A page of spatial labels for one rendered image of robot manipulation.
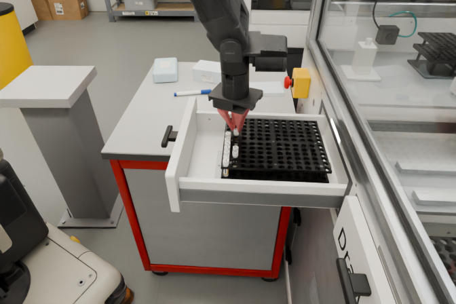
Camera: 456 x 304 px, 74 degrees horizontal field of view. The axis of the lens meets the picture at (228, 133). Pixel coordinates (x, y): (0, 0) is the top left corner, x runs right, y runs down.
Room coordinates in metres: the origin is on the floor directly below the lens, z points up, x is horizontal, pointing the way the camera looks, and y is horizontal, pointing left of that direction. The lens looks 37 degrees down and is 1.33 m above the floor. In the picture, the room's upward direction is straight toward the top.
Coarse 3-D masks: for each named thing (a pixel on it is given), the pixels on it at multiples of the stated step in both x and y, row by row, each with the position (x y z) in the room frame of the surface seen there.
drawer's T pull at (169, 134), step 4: (168, 128) 0.56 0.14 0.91; (172, 128) 0.57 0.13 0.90; (168, 132) 0.54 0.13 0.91; (172, 132) 0.55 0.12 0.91; (176, 132) 0.55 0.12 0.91; (164, 136) 0.53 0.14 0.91; (168, 136) 0.53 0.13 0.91; (172, 136) 0.53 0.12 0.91; (176, 136) 0.53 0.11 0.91; (164, 140) 0.51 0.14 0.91; (168, 140) 0.53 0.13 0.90; (172, 140) 0.53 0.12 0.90; (164, 144) 0.50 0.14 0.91
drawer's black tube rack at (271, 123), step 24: (264, 120) 0.61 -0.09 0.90; (288, 120) 0.61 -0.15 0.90; (240, 144) 0.52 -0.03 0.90; (264, 144) 0.52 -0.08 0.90; (288, 144) 0.52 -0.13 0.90; (312, 144) 0.52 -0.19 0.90; (240, 168) 0.44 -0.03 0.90; (264, 168) 0.44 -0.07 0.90; (288, 168) 0.48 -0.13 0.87; (312, 168) 0.44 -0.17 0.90
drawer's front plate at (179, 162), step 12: (192, 96) 0.68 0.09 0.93; (192, 108) 0.62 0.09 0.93; (192, 120) 0.60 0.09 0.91; (180, 132) 0.52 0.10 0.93; (192, 132) 0.59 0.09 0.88; (180, 144) 0.48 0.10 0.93; (192, 144) 0.58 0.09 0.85; (180, 156) 0.46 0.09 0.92; (168, 168) 0.41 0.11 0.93; (180, 168) 0.44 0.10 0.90; (168, 180) 0.39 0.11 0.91; (168, 192) 0.39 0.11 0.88; (180, 204) 0.41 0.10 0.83
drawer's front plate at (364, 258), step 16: (352, 208) 0.32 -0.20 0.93; (336, 224) 0.35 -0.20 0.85; (352, 224) 0.30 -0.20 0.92; (336, 240) 0.33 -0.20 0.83; (352, 240) 0.28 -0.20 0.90; (368, 240) 0.26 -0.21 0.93; (352, 256) 0.26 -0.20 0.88; (368, 256) 0.23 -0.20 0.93; (368, 272) 0.22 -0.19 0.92; (384, 272) 0.21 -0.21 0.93; (384, 288) 0.19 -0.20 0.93
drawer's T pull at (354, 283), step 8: (344, 264) 0.23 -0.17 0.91; (344, 272) 0.22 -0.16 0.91; (344, 280) 0.21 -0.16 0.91; (352, 280) 0.21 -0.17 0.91; (360, 280) 0.21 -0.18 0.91; (344, 288) 0.20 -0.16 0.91; (352, 288) 0.20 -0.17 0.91; (360, 288) 0.20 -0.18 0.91; (368, 288) 0.20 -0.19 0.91; (344, 296) 0.19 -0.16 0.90; (352, 296) 0.19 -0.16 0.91; (368, 296) 0.19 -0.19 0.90
